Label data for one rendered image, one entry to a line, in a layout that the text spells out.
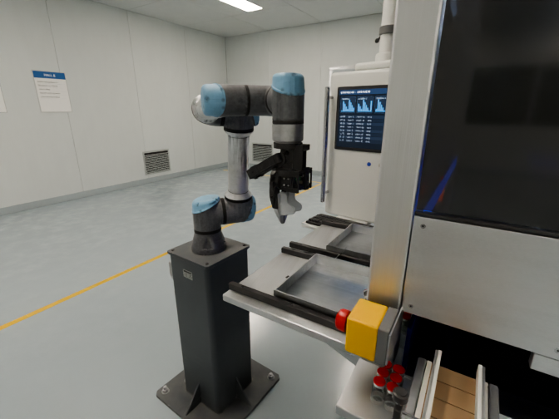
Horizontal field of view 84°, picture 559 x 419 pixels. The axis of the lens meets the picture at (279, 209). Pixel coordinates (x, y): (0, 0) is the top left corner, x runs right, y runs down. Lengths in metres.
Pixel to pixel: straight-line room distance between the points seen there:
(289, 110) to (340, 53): 5.95
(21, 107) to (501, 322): 5.59
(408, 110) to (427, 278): 0.28
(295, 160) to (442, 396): 0.53
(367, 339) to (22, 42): 5.61
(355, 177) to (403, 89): 1.16
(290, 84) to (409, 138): 0.31
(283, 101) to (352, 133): 0.96
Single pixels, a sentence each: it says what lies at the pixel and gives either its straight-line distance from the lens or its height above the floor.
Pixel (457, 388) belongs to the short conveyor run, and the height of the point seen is 0.93.
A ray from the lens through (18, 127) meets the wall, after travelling 5.63.
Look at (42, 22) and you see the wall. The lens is 5.94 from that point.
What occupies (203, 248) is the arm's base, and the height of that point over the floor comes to 0.82.
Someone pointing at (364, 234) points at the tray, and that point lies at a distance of 1.33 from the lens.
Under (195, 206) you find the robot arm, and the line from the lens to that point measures 1.30.
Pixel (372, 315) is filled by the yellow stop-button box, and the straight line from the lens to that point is 0.59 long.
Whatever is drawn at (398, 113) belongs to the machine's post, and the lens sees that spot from 0.55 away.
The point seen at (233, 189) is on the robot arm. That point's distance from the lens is 1.29.
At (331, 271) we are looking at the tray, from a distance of 1.02.
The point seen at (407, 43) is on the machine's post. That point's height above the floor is 1.46.
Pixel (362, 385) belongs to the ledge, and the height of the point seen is 0.88.
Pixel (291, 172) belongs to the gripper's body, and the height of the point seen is 1.23.
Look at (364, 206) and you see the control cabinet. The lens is 1.69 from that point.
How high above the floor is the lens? 1.37
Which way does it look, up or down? 18 degrees down
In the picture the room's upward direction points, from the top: straight up
